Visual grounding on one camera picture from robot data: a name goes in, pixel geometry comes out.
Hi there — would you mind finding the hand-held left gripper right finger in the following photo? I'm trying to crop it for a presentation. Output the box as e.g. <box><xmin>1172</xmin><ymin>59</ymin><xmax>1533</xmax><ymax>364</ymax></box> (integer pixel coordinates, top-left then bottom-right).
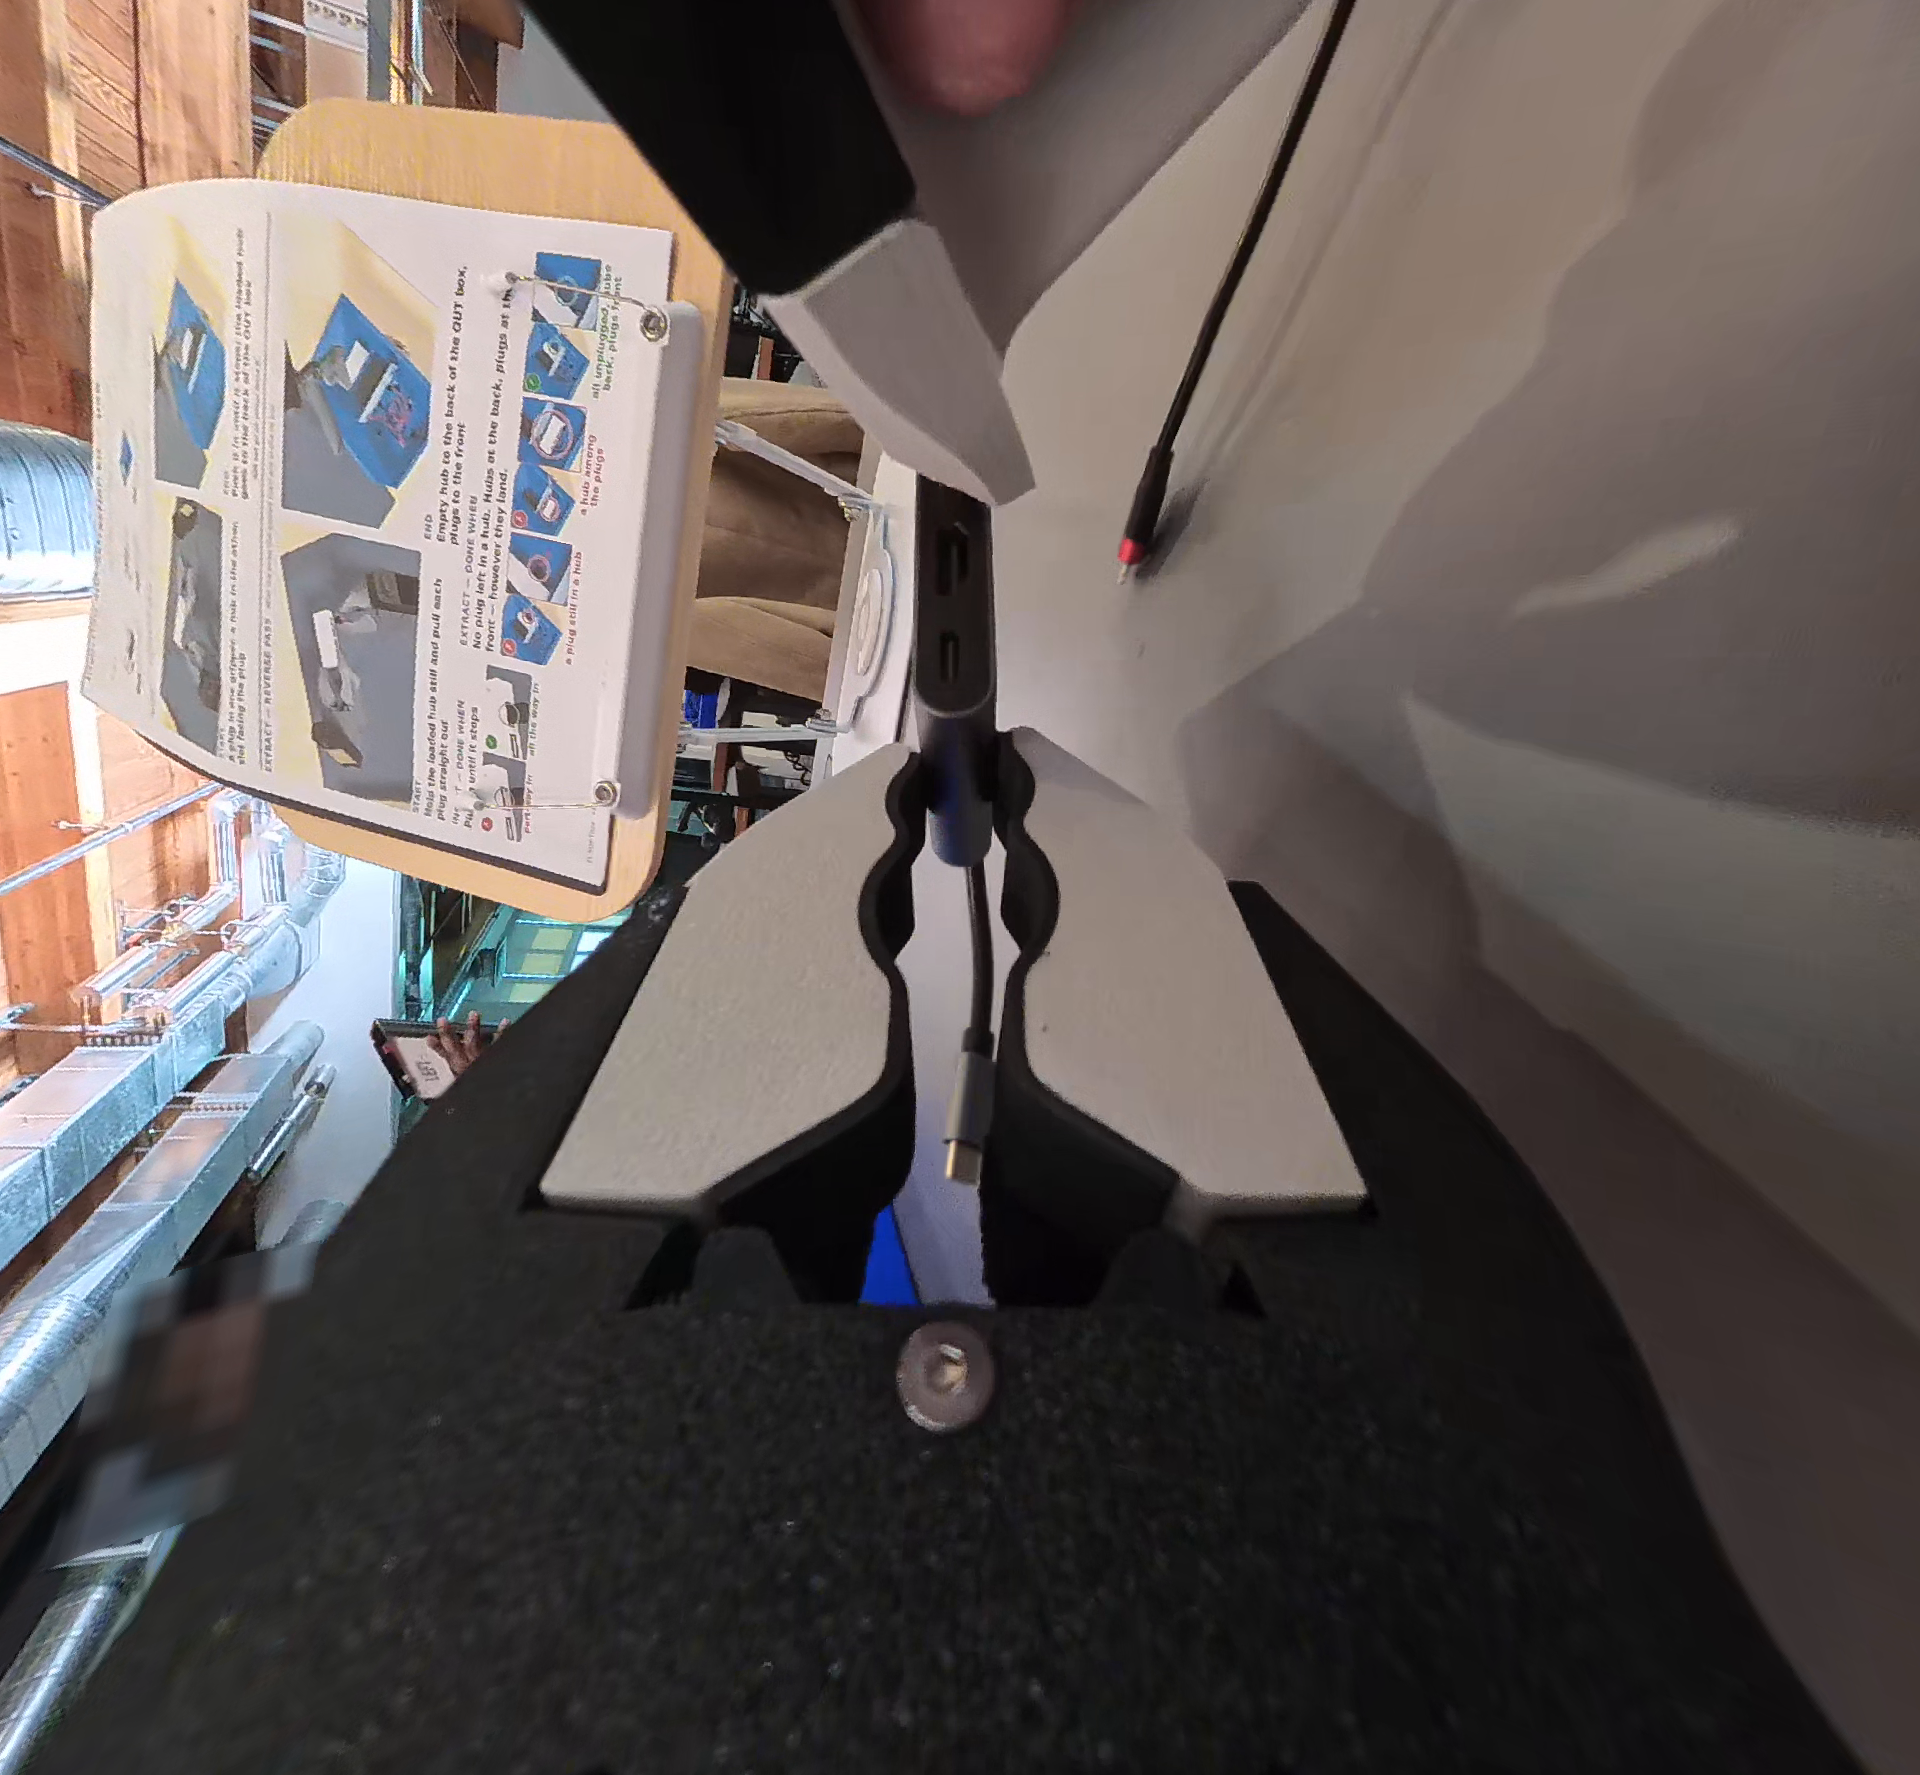
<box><xmin>991</xmin><ymin>733</ymin><xmax>1371</xmax><ymax>1223</ymax></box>

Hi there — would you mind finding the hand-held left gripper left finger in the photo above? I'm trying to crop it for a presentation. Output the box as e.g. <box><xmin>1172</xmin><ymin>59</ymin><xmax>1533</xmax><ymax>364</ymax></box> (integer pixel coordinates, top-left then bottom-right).
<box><xmin>540</xmin><ymin>743</ymin><xmax>921</xmax><ymax>1223</ymax></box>

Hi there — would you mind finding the black red-tipped usb cable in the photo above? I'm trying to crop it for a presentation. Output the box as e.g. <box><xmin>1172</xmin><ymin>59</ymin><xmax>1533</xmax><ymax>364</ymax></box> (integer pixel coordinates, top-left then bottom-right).
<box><xmin>1117</xmin><ymin>0</ymin><xmax>1414</xmax><ymax>587</ymax></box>

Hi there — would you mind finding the grey usb hub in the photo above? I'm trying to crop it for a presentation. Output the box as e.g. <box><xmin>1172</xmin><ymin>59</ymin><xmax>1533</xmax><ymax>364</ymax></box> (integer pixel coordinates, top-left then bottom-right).
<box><xmin>911</xmin><ymin>477</ymin><xmax>1004</xmax><ymax>1186</ymax></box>

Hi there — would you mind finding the tan hanging cloth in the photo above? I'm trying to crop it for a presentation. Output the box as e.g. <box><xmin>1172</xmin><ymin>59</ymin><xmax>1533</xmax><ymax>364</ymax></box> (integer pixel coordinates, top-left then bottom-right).
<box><xmin>697</xmin><ymin>377</ymin><xmax>866</xmax><ymax>704</ymax></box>

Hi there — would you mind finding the white document stand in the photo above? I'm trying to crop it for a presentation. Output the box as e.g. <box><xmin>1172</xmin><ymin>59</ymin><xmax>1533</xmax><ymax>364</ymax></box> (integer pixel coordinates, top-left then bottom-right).
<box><xmin>600</xmin><ymin>296</ymin><xmax>921</xmax><ymax>825</ymax></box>

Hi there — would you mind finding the printed instruction sheet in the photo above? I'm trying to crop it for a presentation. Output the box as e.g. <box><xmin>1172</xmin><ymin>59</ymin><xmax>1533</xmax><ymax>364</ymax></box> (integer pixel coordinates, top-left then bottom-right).
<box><xmin>83</xmin><ymin>178</ymin><xmax>678</xmax><ymax>892</ymax></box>

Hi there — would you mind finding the silver ventilation duct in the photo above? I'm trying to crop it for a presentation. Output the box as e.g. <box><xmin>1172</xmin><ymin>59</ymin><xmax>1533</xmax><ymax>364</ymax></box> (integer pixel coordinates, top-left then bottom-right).
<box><xmin>0</xmin><ymin>1016</ymin><xmax>330</xmax><ymax>1274</ymax></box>
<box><xmin>0</xmin><ymin>422</ymin><xmax>99</xmax><ymax>603</ymax></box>
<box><xmin>0</xmin><ymin>1205</ymin><xmax>355</xmax><ymax>1499</ymax></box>

